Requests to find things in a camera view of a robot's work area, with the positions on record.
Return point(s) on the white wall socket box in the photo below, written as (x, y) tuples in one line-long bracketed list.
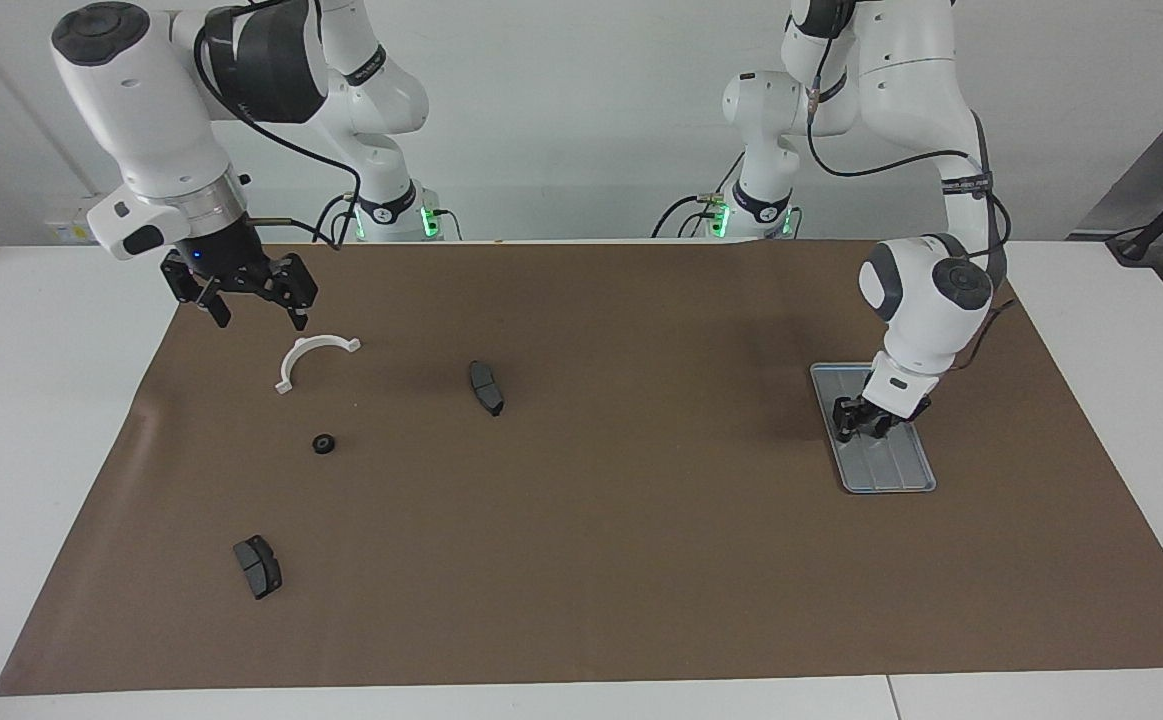
[(81, 225)]

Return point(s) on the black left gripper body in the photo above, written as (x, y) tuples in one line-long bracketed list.
[(891, 420)]

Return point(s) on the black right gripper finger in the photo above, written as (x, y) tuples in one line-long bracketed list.
[(217, 312), (298, 312)]

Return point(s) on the grey metal tray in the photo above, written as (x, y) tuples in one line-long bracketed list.
[(891, 470)]

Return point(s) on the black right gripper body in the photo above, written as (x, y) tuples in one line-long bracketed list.
[(226, 260)]

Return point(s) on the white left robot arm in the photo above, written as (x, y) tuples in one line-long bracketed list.
[(916, 330)]

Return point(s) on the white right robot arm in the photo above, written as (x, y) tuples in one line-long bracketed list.
[(141, 110)]

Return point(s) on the dark grey brake pad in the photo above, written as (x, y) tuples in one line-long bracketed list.
[(486, 388), (259, 568)]

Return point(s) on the brown table mat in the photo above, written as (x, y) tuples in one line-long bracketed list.
[(581, 550)]

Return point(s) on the white curved plastic bracket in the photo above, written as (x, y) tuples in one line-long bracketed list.
[(284, 385)]

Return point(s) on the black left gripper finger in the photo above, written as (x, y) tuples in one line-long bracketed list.
[(882, 432), (844, 425)]

